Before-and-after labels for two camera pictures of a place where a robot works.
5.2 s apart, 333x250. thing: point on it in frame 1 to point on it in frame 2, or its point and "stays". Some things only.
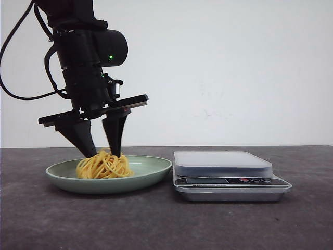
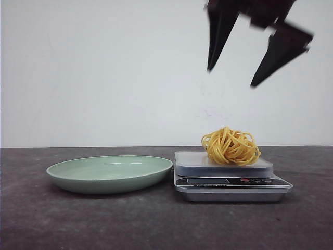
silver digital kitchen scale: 226,176 stays
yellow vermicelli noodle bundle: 103,165 to 231,147
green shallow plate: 148,171 stays
